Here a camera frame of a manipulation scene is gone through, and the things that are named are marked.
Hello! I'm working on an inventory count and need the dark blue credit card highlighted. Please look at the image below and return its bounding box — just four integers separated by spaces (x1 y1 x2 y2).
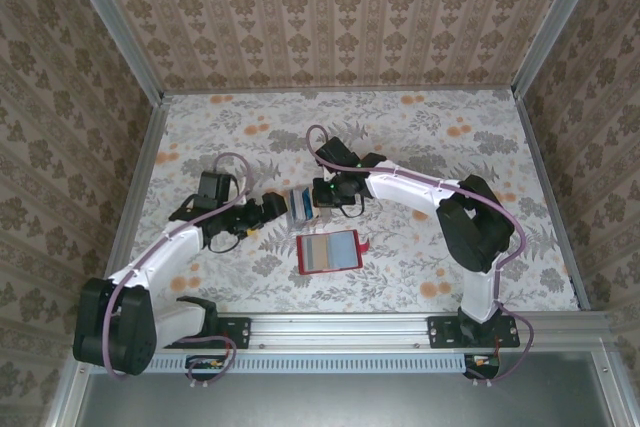
290 188 308 221

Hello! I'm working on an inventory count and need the clear plastic card box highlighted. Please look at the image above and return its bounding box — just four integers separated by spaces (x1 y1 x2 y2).
284 185 324 229

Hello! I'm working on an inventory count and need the red card holder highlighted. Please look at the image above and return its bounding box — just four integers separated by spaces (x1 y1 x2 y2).
295 229 372 276

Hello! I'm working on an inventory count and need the light blue credit card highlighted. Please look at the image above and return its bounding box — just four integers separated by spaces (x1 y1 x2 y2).
329 233 359 269

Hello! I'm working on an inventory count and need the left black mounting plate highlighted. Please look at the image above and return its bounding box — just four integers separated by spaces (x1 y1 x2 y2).
162 315 253 350

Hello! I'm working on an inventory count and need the black mounting plate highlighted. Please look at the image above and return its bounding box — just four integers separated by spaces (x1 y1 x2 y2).
162 315 253 350
427 315 521 350

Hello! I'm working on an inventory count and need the small black connector board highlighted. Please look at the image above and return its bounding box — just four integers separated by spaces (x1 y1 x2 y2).
463 353 502 380
185 354 227 381

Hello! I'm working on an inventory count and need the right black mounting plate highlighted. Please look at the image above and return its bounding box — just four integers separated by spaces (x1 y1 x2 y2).
427 315 521 350

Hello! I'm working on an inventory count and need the grey metal panel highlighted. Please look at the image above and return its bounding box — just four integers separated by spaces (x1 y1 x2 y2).
47 346 640 427

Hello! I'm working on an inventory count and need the right gripper thin black cable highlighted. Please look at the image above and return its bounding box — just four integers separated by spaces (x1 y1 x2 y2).
339 196 366 218

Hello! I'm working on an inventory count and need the gripper thin black cable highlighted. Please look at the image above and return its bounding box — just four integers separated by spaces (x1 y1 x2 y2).
207 231 246 254
339 196 366 218

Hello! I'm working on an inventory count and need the left gripper thin black cable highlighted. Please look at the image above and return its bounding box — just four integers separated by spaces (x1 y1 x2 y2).
207 231 246 254

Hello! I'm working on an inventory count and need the aluminium table end rail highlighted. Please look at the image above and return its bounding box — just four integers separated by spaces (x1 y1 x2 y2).
162 86 517 97

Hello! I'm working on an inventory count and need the aluminium table side rail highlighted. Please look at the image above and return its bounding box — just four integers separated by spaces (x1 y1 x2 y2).
513 89 594 313
102 94 172 281

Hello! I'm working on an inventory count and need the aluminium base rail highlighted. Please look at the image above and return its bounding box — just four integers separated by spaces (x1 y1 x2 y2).
73 311 612 351

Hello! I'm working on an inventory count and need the white slotted cable duct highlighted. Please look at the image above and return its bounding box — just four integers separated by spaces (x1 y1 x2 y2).
144 352 471 375

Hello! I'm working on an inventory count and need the aluminium frame post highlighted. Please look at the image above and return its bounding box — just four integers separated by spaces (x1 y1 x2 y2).
62 0 167 103
510 0 611 101

